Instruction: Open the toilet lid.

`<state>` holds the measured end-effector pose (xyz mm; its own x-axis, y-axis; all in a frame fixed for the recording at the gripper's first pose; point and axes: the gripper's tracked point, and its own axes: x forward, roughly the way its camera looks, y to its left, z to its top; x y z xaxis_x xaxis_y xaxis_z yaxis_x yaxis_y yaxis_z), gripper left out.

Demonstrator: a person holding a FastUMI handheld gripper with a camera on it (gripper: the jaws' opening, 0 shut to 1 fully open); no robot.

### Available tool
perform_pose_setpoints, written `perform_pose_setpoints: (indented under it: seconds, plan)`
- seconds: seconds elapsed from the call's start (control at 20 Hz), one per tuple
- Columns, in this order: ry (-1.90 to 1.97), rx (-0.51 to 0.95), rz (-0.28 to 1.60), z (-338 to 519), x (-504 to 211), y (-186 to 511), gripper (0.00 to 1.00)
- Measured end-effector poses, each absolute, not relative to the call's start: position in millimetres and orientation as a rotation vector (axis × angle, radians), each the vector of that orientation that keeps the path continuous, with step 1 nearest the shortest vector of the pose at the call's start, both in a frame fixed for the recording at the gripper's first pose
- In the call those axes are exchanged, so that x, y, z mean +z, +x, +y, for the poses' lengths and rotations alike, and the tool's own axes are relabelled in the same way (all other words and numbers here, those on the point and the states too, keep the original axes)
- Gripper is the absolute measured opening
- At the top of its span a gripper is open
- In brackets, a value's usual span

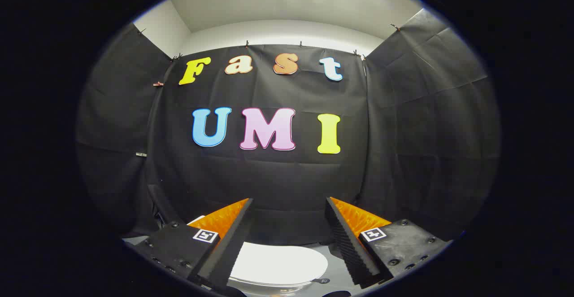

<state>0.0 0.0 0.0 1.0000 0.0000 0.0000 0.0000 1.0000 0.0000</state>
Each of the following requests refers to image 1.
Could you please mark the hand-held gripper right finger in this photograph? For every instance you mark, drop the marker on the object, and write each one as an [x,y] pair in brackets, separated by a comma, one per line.
[345,238]

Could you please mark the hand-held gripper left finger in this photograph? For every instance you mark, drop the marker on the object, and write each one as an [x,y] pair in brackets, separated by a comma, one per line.
[233,243]

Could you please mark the black backdrop cloth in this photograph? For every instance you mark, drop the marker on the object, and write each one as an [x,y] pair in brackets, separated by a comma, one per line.
[278,180]

